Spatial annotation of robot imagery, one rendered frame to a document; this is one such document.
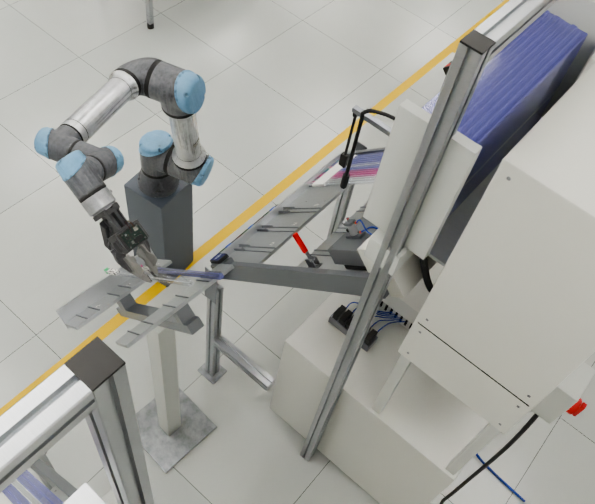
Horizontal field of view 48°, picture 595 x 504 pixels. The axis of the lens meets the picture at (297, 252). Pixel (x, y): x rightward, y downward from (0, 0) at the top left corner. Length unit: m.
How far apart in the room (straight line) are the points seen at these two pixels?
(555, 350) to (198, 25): 3.20
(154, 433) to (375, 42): 2.67
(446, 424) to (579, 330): 0.86
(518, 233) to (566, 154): 0.16
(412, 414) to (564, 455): 1.02
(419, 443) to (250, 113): 2.13
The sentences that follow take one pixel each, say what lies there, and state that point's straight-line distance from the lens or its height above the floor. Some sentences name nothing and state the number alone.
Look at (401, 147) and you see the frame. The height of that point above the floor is 1.63.
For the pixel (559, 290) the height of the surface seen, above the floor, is 1.53.
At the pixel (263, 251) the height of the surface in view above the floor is 0.83.
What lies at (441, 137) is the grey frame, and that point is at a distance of 1.15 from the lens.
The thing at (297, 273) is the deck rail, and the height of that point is 1.00.
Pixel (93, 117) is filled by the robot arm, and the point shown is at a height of 1.19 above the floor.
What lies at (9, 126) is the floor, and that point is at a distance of 3.62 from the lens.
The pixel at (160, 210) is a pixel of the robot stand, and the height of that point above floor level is 0.54.
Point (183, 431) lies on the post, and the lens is 2.63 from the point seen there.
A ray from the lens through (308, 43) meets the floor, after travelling 4.11.
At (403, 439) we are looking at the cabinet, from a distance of 2.06.
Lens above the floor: 2.48
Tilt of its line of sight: 54 degrees down
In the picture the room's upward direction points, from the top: 12 degrees clockwise
